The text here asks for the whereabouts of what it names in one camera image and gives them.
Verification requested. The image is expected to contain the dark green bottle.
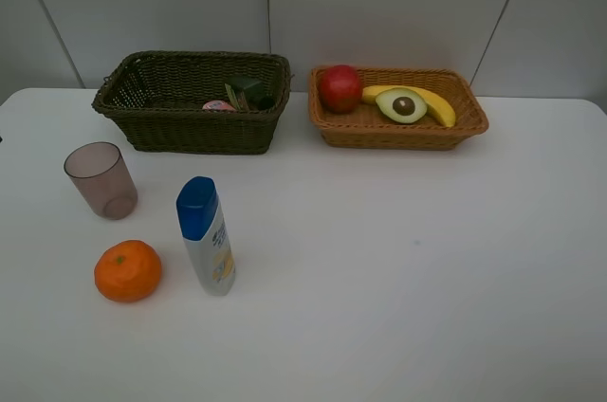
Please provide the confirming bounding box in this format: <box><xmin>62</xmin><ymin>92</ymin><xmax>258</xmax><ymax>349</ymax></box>
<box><xmin>225</xmin><ymin>76</ymin><xmax>275</xmax><ymax>112</ymax></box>

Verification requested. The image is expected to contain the red apple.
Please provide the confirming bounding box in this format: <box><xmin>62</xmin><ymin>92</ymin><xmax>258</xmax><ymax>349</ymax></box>
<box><xmin>319</xmin><ymin>64</ymin><xmax>363</xmax><ymax>114</ymax></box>

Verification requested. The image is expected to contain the white blue shampoo bottle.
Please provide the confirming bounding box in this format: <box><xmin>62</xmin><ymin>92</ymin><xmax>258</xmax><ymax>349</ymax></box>
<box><xmin>176</xmin><ymin>176</ymin><xmax>236</xmax><ymax>296</ymax></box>

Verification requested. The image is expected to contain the pink soap bottle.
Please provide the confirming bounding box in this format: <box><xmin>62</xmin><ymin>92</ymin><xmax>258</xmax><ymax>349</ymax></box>
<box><xmin>202</xmin><ymin>100</ymin><xmax>236</xmax><ymax>111</ymax></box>

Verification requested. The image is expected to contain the halved avocado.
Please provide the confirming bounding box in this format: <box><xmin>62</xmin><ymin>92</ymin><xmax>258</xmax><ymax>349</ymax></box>
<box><xmin>376</xmin><ymin>87</ymin><xmax>428</xmax><ymax>124</ymax></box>

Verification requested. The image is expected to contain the yellow banana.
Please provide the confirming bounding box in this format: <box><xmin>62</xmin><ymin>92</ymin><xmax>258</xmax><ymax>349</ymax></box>
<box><xmin>362</xmin><ymin>85</ymin><xmax>456</xmax><ymax>128</ymax></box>

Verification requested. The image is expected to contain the orange mandarin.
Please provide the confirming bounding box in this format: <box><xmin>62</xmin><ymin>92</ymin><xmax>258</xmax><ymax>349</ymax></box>
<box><xmin>94</xmin><ymin>240</ymin><xmax>162</xmax><ymax>303</ymax></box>

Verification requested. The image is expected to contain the translucent pink plastic cup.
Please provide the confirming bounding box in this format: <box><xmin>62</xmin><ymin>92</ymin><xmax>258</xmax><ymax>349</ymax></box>
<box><xmin>64</xmin><ymin>141</ymin><xmax>138</xmax><ymax>220</ymax></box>

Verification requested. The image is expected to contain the dark brown wicker basket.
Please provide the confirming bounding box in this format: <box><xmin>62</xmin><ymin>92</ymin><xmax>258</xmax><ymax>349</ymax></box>
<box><xmin>92</xmin><ymin>51</ymin><xmax>291</xmax><ymax>155</ymax></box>

